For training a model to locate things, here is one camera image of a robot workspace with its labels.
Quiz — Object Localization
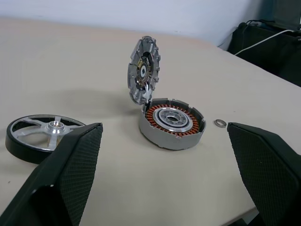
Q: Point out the large black equipment case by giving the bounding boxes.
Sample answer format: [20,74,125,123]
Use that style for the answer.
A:
[227,20,301,87]

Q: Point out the thin black cable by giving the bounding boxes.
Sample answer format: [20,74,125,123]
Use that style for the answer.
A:
[217,29,236,47]

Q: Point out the grey motor housing copper windings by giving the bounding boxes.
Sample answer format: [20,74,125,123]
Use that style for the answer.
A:
[138,97,206,151]

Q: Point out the grey toothed motor end cover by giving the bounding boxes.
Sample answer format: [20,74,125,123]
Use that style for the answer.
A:
[127,35,161,106]

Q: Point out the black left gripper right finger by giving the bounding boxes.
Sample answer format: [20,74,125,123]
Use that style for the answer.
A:
[227,121,301,226]

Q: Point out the white cable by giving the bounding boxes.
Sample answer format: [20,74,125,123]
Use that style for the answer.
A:
[235,29,301,56]

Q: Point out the black rimmed silver spoked rotor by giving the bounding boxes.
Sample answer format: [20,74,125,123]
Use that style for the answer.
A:
[5,114,87,165]

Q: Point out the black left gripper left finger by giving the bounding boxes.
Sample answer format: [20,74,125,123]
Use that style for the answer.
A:
[0,122,103,226]

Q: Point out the small silver metal ring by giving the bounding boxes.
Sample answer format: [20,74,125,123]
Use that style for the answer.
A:
[213,119,227,129]

